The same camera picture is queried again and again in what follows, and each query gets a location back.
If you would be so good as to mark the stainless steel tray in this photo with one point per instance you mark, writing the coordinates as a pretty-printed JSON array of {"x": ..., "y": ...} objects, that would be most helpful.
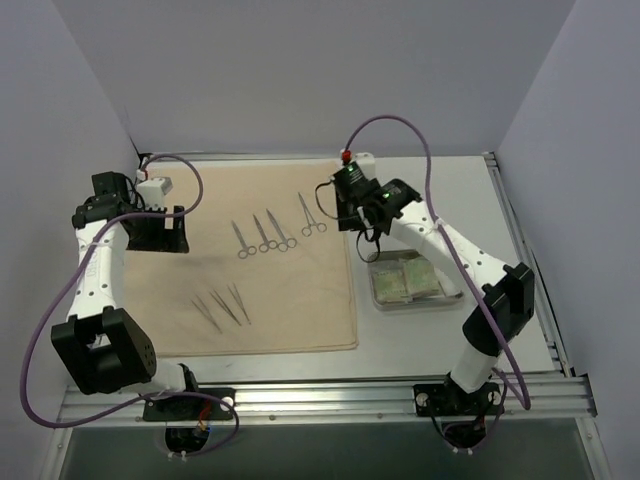
[{"x": 451, "y": 296}]

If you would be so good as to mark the beige cloth mat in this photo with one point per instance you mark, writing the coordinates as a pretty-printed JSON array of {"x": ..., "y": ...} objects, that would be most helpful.
[{"x": 299, "y": 300}]

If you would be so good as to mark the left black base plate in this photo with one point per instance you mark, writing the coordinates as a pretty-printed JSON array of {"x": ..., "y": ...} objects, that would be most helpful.
[{"x": 209, "y": 404}]

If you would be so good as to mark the small steel scissors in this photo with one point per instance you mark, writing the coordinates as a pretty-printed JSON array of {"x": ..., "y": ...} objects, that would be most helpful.
[
  {"x": 266, "y": 243},
  {"x": 245, "y": 250}
]

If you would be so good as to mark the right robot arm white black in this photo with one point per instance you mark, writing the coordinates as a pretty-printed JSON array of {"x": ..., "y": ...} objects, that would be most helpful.
[{"x": 504, "y": 295}]

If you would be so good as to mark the steel hemostat forceps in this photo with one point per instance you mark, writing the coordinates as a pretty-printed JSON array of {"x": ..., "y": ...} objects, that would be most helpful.
[{"x": 311, "y": 224}]

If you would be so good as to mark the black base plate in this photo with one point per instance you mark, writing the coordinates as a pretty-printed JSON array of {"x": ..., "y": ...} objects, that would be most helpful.
[
  {"x": 209, "y": 404},
  {"x": 447, "y": 399}
]

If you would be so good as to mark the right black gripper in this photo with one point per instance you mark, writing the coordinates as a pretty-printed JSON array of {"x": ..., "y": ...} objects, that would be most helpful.
[{"x": 351, "y": 215}]

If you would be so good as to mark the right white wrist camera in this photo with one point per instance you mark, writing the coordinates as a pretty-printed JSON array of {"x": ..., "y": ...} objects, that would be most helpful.
[{"x": 366, "y": 161}]

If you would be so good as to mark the small steel scissors middle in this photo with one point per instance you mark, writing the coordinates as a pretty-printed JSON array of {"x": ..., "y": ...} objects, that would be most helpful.
[{"x": 266, "y": 243}]

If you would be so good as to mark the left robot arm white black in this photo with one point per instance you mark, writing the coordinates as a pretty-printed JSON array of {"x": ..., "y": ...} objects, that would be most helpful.
[{"x": 101, "y": 345}]

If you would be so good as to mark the green glove packet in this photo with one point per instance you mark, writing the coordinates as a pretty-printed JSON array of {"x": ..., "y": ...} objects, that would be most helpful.
[
  {"x": 388, "y": 283},
  {"x": 420, "y": 278}
]

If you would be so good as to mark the steel tweezers right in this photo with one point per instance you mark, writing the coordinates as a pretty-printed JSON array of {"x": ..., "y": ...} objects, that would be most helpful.
[{"x": 237, "y": 297}]

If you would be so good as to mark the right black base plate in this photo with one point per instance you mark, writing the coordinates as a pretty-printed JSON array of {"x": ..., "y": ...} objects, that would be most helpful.
[{"x": 447, "y": 399}]

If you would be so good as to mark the small steel scissors left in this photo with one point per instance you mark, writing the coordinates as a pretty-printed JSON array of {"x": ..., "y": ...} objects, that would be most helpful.
[{"x": 245, "y": 250}]

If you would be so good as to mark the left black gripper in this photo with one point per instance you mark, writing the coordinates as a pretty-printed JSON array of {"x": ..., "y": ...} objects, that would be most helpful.
[{"x": 163, "y": 232}]

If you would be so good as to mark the steel tweezers middle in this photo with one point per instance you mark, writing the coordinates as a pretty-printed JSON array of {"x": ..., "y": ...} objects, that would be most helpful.
[{"x": 223, "y": 305}]

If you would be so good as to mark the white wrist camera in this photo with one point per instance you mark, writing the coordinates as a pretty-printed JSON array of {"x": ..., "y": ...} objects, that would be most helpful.
[
  {"x": 366, "y": 161},
  {"x": 153, "y": 192}
]

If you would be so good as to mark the steel tweezers left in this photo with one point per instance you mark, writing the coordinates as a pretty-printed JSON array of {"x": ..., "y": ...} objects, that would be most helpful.
[{"x": 205, "y": 312}]

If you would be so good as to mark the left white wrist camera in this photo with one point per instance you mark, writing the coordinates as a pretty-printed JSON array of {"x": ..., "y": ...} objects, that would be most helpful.
[{"x": 153, "y": 192}]

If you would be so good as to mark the steel tweezers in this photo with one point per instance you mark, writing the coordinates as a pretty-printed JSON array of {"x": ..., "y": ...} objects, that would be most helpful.
[
  {"x": 223, "y": 305},
  {"x": 205, "y": 312},
  {"x": 237, "y": 297}
]

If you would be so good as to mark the aluminium right side rail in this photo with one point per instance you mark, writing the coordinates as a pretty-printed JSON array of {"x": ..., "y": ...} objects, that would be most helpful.
[{"x": 543, "y": 307}]

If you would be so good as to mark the long steel scissors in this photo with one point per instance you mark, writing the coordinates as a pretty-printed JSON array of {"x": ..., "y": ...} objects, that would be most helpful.
[{"x": 285, "y": 242}]

